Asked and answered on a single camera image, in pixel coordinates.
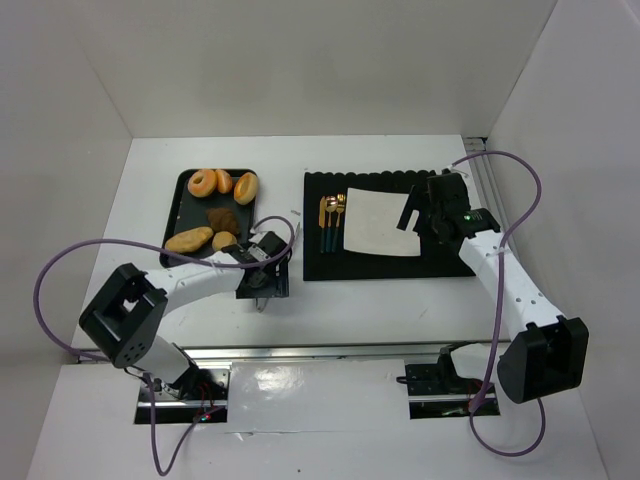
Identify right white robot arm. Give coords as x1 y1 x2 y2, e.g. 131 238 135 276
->
398 172 589 404

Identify steel tongs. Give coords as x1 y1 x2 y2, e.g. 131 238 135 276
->
255 216 301 312

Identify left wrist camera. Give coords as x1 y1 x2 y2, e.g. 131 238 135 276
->
248 231 287 262

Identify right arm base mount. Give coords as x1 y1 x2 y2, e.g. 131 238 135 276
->
396 342 482 420

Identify aluminium table rail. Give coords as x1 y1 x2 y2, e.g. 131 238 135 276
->
74 339 516 366

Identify split orange bun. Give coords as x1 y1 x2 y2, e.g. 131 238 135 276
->
233 172 259 205

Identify gold knife teal handle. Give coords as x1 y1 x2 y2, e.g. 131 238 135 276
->
318 196 327 254

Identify long bread roll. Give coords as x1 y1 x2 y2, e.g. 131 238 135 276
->
164 226 214 254

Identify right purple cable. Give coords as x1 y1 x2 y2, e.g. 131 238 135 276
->
444 151 546 457

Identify chocolate croissant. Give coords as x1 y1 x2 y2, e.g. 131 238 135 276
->
206 207 240 236

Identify white square plate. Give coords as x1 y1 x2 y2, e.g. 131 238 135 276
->
343 188 420 257

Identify glazed ring doughnut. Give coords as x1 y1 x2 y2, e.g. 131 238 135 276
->
187 169 217 198

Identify purple cable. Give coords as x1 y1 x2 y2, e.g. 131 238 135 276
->
32 215 296 476
444 151 546 457

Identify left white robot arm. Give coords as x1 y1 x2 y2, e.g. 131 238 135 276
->
79 246 289 398

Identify black placemat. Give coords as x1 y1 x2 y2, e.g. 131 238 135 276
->
302 170 474 281

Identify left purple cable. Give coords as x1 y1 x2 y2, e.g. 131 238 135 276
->
32 215 296 476

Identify round bread roll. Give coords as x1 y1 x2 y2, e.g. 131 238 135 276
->
212 231 237 252

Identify gold spoon teal handle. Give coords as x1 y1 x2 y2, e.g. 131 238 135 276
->
324 196 338 253

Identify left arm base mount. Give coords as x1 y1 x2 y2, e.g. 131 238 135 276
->
134 362 231 425

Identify black baking tray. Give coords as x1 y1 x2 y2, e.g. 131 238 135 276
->
162 169 257 245

